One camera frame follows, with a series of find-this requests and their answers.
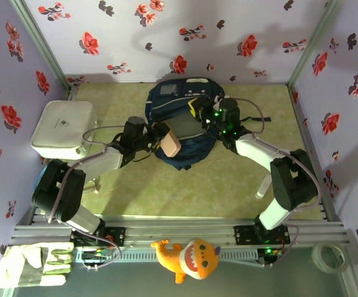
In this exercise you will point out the navy blue school backpack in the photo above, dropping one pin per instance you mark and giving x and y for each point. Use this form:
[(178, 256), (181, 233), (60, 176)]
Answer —
[(194, 148)]

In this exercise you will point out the small circuit board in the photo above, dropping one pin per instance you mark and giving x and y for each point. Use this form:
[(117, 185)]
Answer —
[(95, 256), (270, 255)]

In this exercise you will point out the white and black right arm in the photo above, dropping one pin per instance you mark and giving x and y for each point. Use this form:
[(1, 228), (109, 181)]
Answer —
[(253, 151)]

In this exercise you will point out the clear tape roll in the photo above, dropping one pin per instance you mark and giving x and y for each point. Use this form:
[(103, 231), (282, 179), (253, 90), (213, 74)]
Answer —
[(316, 258)]

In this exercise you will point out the white and green work glove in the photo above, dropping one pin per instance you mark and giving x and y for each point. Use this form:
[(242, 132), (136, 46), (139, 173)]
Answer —
[(27, 266)]

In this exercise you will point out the silver metal cup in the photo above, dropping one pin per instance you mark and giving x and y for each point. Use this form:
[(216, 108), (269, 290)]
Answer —
[(92, 187)]

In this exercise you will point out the white fabric storage case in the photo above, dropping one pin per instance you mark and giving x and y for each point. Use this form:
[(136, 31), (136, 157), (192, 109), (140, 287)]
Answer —
[(61, 127)]

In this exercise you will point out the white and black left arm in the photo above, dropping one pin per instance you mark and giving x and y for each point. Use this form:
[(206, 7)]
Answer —
[(104, 159)]

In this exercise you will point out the aluminium front frame rail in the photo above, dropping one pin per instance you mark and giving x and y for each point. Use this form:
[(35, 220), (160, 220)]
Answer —
[(182, 232)]

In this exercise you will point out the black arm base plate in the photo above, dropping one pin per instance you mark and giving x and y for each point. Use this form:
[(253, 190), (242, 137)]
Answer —
[(117, 235), (244, 235)]

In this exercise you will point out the aluminium corner post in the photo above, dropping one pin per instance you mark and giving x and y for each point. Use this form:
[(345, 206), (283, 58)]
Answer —
[(39, 40), (315, 40)]

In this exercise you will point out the orange shark plush toy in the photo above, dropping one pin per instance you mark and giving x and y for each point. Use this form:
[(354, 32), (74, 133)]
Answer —
[(194, 256)]

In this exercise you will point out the pink pencil case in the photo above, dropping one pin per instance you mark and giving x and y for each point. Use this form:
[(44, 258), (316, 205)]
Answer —
[(170, 145)]

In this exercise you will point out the white cylindrical tube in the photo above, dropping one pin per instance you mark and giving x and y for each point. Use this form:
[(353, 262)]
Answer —
[(263, 188)]

